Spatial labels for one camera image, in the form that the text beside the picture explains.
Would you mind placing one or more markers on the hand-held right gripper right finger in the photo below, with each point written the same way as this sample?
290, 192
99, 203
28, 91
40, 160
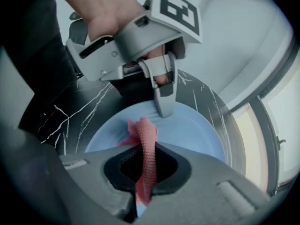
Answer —
199, 196

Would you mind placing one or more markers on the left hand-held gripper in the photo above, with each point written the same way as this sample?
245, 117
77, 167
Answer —
131, 43

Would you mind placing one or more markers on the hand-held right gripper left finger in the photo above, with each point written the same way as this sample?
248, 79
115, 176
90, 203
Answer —
93, 184

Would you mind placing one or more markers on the big blue plate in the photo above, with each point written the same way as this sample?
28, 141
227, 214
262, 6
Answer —
187, 135

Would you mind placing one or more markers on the pink cloth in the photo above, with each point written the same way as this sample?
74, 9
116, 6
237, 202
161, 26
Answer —
147, 149

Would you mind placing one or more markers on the person's left hand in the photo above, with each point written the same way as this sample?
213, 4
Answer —
110, 15

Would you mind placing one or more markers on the black framed window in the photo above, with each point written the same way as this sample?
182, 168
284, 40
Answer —
281, 125

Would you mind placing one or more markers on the person's black clothing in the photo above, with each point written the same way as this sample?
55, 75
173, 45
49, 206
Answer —
42, 55

